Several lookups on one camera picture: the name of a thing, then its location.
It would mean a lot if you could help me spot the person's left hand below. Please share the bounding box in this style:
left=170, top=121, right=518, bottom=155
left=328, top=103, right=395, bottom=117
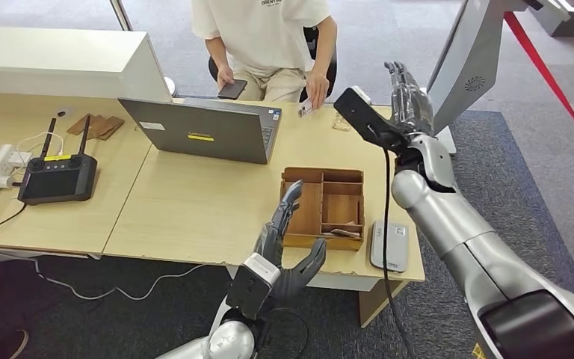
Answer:
left=304, top=70, right=330, bottom=111

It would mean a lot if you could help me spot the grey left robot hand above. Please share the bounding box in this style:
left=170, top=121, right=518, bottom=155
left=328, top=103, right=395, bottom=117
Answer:
left=252, top=179, right=327, bottom=301

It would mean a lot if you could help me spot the person's right hand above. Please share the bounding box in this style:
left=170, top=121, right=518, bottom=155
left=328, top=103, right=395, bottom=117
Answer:
left=216, top=64, right=236, bottom=92

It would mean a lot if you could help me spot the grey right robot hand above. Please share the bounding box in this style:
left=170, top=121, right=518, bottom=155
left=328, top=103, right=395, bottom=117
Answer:
left=383, top=60, right=436, bottom=140

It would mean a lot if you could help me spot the black smartphone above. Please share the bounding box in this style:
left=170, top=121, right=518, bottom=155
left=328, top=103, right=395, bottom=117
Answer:
left=216, top=79, right=248, bottom=101

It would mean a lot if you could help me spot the white ID card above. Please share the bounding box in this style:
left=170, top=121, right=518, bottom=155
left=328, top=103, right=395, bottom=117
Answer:
left=297, top=98, right=318, bottom=120

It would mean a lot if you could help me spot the room key card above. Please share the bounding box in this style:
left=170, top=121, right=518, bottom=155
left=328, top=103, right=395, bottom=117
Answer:
left=321, top=225, right=362, bottom=240

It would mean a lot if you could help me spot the person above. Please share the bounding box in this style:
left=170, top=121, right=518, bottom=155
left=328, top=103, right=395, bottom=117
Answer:
left=190, top=0, right=339, bottom=111

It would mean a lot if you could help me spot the grey white card reader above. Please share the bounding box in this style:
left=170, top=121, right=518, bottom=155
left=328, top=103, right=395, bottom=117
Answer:
left=369, top=220, right=410, bottom=274

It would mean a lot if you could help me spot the brown wooden card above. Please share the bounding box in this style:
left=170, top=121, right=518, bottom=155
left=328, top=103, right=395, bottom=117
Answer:
left=67, top=114, right=105, bottom=137
left=88, top=117, right=126, bottom=142

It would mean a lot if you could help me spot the gold patterned packet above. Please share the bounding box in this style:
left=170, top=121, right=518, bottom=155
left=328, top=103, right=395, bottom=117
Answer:
left=331, top=111, right=354, bottom=132

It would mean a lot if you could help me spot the black office chair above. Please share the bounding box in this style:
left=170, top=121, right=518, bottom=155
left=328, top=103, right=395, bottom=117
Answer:
left=207, top=27, right=339, bottom=102

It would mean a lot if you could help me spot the grey laptop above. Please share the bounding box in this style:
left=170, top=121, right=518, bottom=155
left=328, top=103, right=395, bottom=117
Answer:
left=117, top=97, right=283, bottom=165

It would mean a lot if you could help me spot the wooden desk organizer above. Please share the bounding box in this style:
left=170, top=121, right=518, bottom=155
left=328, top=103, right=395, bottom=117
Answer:
left=279, top=167, right=365, bottom=252

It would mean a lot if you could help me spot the grey kiosk stand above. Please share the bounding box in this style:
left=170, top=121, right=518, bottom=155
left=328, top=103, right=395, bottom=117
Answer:
left=425, top=0, right=570, bottom=156

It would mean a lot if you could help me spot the light wooden desk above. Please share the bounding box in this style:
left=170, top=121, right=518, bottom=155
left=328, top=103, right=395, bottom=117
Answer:
left=103, top=101, right=427, bottom=329
left=0, top=91, right=154, bottom=261

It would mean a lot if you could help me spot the metal pole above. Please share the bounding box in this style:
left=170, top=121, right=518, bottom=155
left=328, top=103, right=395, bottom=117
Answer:
left=109, top=0, right=135, bottom=32

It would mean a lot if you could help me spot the dark grey floor rug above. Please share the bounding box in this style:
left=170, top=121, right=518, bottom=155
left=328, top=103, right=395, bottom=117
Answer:
left=19, top=108, right=574, bottom=359

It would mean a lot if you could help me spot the red barrier tape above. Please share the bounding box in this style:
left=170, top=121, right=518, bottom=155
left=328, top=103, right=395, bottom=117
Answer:
left=503, top=12, right=574, bottom=159

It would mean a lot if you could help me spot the white counter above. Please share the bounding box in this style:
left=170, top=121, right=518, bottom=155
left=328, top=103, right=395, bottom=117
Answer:
left=0, top=27, right=173, bottom=104

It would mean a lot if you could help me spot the black remote controller with antennas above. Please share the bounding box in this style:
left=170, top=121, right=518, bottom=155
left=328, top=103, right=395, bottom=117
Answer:
left=18, top=114, right=99, bottom=206

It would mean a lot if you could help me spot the white charger adaptor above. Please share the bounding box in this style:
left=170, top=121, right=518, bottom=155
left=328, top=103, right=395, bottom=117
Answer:
left=8, top=150, right=33, bottom=168

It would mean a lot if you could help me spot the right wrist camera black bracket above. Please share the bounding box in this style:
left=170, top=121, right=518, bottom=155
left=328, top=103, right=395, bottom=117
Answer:
left=333, top=85, right=412, bottom=155

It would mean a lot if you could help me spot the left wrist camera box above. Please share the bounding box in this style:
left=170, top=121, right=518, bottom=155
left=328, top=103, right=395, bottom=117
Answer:
left=225, top=252, right=282, bottom=321

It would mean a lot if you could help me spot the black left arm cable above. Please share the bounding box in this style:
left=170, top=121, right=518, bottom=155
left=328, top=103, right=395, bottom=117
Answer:
left=261, top=307, right=311, bottom=359

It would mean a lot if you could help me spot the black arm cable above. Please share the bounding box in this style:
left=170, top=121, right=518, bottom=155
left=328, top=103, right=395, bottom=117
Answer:
left=261, top=307, right=311, bottom=359
left=380, top=148, right=417, bottom=359

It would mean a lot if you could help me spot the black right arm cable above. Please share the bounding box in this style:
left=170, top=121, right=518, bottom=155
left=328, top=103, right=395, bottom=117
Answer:
left=380, top=148, right=417, bottom=359

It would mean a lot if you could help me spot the white charger cable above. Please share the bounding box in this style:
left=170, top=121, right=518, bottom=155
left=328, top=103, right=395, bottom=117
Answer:
left=16, top=132, right=66, bottom=172

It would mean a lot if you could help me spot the grey floor cable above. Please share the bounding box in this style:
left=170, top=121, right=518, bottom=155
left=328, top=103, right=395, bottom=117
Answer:
left=33, top=257, right=209, bottom=302

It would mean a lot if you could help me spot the black power cable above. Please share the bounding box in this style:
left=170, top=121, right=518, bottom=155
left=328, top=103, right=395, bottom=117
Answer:
left=0, top=200, right=28, bottom=266

